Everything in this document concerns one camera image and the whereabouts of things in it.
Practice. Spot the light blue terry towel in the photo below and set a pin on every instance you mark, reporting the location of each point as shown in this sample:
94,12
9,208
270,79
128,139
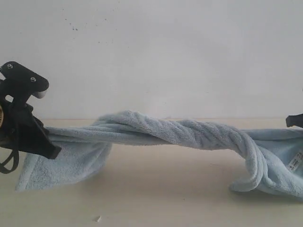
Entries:
273,157

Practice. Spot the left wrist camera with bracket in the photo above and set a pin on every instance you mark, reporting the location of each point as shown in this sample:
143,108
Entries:
35,83

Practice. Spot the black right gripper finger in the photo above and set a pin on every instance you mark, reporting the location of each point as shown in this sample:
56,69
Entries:
294,120

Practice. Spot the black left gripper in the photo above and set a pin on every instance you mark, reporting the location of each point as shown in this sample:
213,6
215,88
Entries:
20,130

